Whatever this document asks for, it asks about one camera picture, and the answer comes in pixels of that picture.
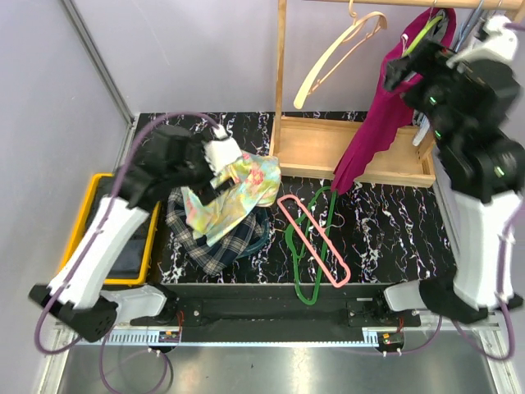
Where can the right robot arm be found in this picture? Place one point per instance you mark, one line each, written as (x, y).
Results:
(466, 97)

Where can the yellow plastic tray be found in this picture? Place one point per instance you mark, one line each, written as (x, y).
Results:
(99, 185)

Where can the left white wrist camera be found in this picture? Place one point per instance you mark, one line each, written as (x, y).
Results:
(222, 150)

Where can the plaid navy skirt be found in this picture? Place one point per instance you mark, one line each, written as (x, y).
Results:
(212, 259)

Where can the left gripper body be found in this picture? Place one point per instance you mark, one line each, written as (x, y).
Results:
(202, 184)

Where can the teal plastic bin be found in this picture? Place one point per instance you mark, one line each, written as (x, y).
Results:
(260, 234)

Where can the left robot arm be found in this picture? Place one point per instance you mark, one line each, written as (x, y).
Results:
(161, 158)

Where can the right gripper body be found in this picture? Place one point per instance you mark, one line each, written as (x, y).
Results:
(429, 59)

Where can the wooden clothes rack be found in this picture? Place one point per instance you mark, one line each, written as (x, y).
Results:
(310, 147)

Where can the neon yellow hanger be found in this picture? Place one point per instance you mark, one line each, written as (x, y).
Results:
(432, 22)

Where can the magenta pleated skirt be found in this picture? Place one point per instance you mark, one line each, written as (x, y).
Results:
(388, 111)

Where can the white garment on hanger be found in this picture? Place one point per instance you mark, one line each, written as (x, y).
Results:
(423, 125)

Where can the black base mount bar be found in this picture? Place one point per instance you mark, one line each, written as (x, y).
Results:
(273, 315)

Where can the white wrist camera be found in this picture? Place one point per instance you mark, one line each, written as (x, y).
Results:
(222, 150)
(498, 42)

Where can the floral pastel skirt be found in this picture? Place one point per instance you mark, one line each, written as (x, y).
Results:
(255, 182)

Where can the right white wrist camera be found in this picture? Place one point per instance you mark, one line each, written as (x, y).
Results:
(498, 42)

